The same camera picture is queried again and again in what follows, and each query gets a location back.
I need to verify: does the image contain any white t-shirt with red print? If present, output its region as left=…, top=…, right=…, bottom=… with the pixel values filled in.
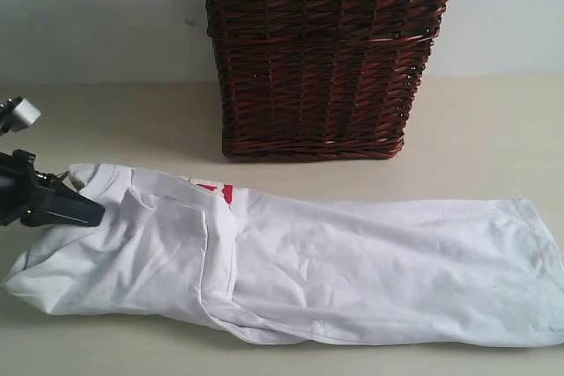
left=4, top=164, right=563, bottom=347

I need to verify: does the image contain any dark brown wicker basket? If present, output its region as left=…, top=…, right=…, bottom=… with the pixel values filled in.
left=205, top=0, right=448, bottom=162

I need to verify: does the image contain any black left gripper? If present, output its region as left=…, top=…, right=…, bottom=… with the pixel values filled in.
left=1, top=149, right=105, bottom=227

